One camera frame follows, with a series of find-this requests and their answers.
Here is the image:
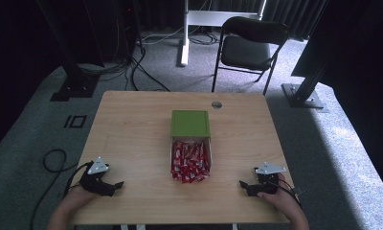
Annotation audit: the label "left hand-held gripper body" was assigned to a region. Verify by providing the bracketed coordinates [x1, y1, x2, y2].
[79, 156, 118, 197]

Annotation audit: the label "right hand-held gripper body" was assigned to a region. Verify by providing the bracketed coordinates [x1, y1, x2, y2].
[245, 161, 287, 197]

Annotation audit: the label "pile of red snack packets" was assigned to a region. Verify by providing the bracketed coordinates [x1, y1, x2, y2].
[170, 140, 212, 184]

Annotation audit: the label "green and white box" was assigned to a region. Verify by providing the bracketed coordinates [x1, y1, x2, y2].
[169, 109, 214, 180]

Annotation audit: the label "person's left hand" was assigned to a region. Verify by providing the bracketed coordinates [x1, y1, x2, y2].
[64, 184, 101, 209]

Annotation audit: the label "person's right hand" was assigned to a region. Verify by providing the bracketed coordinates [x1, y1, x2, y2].
[257, 172, 302, 214]

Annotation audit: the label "black metal stand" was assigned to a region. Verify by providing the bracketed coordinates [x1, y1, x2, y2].
[281, 0, 330, 110]
[35, 0, 101, 103]

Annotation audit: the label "black folding chair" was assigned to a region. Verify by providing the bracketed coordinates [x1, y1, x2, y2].
[211, 15, 290, 97]

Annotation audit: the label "dark curtain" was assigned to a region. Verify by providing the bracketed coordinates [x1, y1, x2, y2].
[263, 0, 328, 41]

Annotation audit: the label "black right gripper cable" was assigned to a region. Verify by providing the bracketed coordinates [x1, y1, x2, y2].
[269, 177, 306, 210]

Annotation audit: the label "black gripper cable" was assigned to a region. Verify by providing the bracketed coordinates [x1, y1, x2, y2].
[269, 177, 306, 210]
[29, 149, 95, 230]

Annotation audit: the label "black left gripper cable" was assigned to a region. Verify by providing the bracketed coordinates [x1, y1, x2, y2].
[29, 149, 95, 230]

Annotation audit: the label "black floor cables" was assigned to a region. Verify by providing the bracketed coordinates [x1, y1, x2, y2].
[78, 44, 172, 93]

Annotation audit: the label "white floor cables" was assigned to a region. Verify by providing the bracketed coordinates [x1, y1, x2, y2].
[141, 26, 220, 46]

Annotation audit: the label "white desk frame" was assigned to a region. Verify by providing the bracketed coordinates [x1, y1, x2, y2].
[179, 0, 268, 68]

